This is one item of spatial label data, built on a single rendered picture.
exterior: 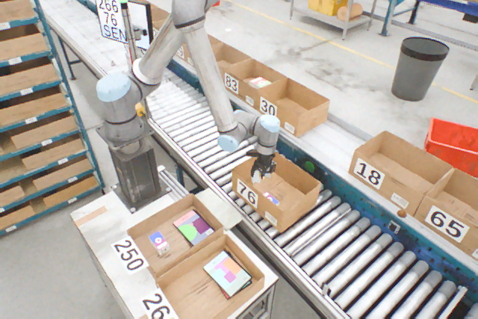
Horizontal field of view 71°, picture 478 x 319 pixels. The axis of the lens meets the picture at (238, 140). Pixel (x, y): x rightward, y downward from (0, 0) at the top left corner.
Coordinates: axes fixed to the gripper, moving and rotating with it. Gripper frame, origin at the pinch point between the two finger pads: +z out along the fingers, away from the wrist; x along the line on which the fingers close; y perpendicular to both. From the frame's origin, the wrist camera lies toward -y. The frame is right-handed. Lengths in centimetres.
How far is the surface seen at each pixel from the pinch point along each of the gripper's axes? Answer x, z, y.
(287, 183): 29.3, 20.0, -3.1
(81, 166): -53, 65, -138
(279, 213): 1.1, 9.8, 17.2
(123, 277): -70, 31, -7
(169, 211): -37.7, 21.8, -23.0
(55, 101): -60, 5, -137
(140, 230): -55, 24, -22
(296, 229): 10.3, 22.6, 23.0
